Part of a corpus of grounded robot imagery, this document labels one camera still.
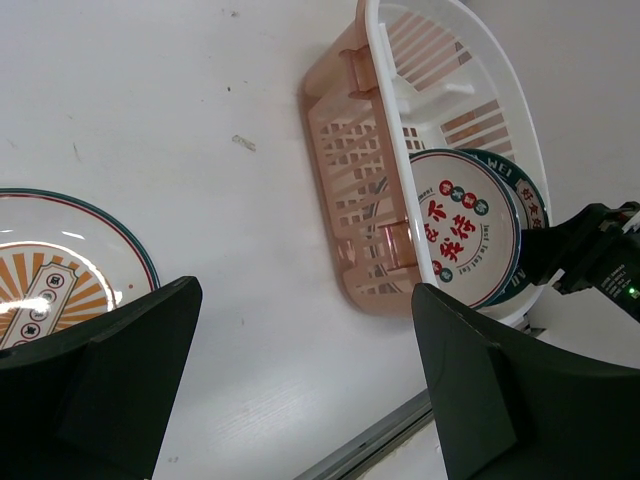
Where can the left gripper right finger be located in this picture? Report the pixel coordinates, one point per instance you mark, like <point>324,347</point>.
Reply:
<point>509,406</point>

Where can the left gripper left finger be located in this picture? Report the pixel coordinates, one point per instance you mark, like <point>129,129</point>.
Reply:
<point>93,401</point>

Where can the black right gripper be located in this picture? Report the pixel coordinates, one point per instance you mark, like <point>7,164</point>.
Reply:
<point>597,248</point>

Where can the green rimmed white plate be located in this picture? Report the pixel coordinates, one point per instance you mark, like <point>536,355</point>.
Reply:
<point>529,203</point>

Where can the plate with red characters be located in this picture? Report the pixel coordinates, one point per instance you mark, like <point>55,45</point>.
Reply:
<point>471,224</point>

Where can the plate with orange sunburst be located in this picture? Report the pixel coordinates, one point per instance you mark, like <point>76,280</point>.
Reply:
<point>64,261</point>

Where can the white and pink dish rack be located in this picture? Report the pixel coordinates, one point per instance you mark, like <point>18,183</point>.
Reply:
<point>403,77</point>

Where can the aluminium rail front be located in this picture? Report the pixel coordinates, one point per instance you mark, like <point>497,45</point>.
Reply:
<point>377,442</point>

